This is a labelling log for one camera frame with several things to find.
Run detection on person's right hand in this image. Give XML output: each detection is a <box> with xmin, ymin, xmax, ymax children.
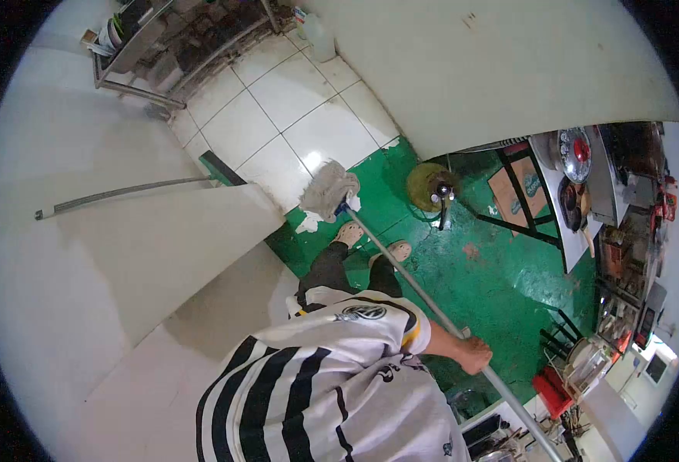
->
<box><xmin>457</xmin><ymin>336</ymin><xmax>494</xmax><ymax>377</ymax></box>

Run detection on person's right fingers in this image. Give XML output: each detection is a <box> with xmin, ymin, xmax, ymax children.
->
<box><xmin>465</xmin><ymin>345</ymin><xmax>494</xmax><ymax>377</ymax></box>

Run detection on grey string mop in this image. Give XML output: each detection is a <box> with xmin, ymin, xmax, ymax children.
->
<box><xmin>299</xmin><ymin>160</ymin><xmax>567</xmax><ymax>462</ymax></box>

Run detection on red plastic crate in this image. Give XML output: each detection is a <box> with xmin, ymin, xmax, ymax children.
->
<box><xmin>532</xmin><ymin>366</ymin><xmax>575</xmax><ymax>420</ymax></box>

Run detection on black chair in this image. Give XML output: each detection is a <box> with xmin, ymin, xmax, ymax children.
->
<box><xmin>539</xmin><ymin>309</ymin><xmax>585</xmax><ymax>363</ymax></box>

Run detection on dish rack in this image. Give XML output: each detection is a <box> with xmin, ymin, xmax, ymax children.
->
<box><xmin>564</xmin><ymin>336</ymin><xmax>614</xmax><ymax>400</ymax></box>

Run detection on person's body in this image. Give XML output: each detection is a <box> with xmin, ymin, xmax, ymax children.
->
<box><xmin>195</xmin><ymin>286</ymin><xmax>473</xmax><ymax>462</ymax></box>

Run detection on brown cardboard box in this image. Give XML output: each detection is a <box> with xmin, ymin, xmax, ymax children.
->
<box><xmin>487</xmin><ymin>156</ymin><xmax>549</xmax><ymax>236</ymax></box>

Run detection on person's legs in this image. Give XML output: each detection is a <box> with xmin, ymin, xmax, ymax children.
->
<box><xmin>293</xmin><ymin>221</ymin><xmax>413</xmax><ymax>315</ymax></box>

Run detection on dark frying pan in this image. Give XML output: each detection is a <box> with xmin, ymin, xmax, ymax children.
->
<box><xmin>557</xmin><ymin>176</ymin><xmax>595</xmax><ymax>259</ymax></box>

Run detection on yellow-green gas cylinder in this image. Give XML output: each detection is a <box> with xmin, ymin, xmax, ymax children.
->
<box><xmin>406</xmin><ymin>162</ymin><xmax>462</xmax><ymax>232</ymax></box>

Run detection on cluttered kitchen counter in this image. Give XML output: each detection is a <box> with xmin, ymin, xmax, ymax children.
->
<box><xmin>592</xmin><ymin>121</ymin><xmax>679</xmax><ymax>353</ymax></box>

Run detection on steel pot lid red knob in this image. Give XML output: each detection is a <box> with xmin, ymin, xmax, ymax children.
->
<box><xmin>557</xmin><ymin>127</ymin><xmax>593</xmax><ymax>185</ymax></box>

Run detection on white plastic jug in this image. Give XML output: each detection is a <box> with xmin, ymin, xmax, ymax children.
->
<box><xmin>304</xmin><ymin>13</ymin><xmax>337</xmax><ymax>63</ymax></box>

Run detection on metal handrail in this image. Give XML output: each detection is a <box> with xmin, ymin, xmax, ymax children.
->
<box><xmin>34</xmin><ymin>176</ymin><xmax>213</xmax><ymax>222</ymax></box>

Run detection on metal shelf rack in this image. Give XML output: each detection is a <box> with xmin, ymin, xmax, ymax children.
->
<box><xmin>81</xmin><ymin>0</ymin><xmax>294</xmax><ymax>110</ymax></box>

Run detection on white table with black frame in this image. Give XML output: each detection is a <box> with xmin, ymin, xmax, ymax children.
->
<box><xmin>473</xmin><ymin>128</ymin><xmax>606</xmax><ymax>275</ymax></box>

